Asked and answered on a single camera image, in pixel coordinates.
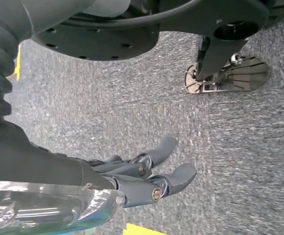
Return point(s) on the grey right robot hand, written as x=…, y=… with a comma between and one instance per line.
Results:
x=46, y=175

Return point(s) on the yellow floor tape square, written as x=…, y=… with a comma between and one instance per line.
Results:
x=17, y=65

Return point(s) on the yellow floor tape mark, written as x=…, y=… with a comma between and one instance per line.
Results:
x=137, y=231

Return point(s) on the black robot foot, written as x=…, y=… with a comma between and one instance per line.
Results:
x=249, y=74

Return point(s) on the black robot torso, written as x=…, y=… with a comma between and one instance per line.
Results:
x=95, y=42

